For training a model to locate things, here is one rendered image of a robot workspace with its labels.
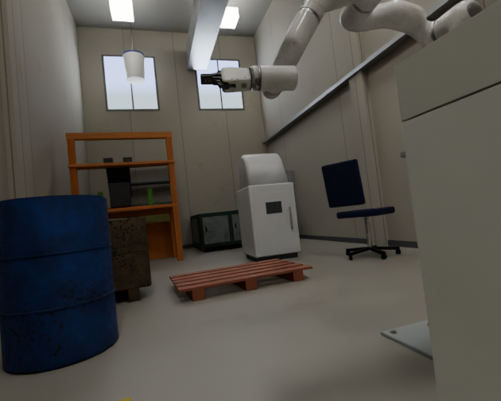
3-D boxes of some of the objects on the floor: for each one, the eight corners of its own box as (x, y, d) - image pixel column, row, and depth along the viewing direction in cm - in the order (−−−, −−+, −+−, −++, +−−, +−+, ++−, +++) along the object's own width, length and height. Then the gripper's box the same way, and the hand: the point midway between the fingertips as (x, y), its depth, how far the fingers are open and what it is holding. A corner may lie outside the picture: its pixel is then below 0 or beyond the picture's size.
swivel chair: (370, 251, 413) (359, 165, 418) (413, 254, 356) (399, 153, 361) (330, 258, 386) (319, 166, 391) (368, 263, 329) (355, 155, 334)
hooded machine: (239, 258, 485) (229, 160, 492) (281, 251, 506) (270, 158, 513) (258, 264, 404) (245, 147, 411) (306, 256, 426) (293, 145, 433)
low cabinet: (266, 237, 837) (262, 208, 841) (293, 240, 671) (289, 204, 675) (192, 247, 782) (189, 216, 786) (203, 253, 616) (199, 213, 620)
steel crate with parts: (33, 301, 321) (28, 230, 324) (154, 282, 354) (148, 217, 358) (-16, 332, 229) (-22, 231, 232) (153, 302, 263) (145, 215, 266)
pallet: (176, 305, 246) (174, 290, 246) (169, 286, 325) (168, 275, 325) (316, 278, 283) (314, 266, 283) (280, 267, 362) (279, 258, 362)
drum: (16, 347, 189) (5, 206, 193) (118, 324, 212) (106, 199, 216) (-16, 389, 138) (-29, 197, 142) (122, 353, 162) (107, 189, 166)
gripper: (250, 58, 114) (199, 58, 112) (257, 78, 104) (200, 79, 102) (250, 78, 120) (200, 79, 117) (255, 99, 110) (201, 100, 107)
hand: (206, 79), depth 110 cm, fingers closed
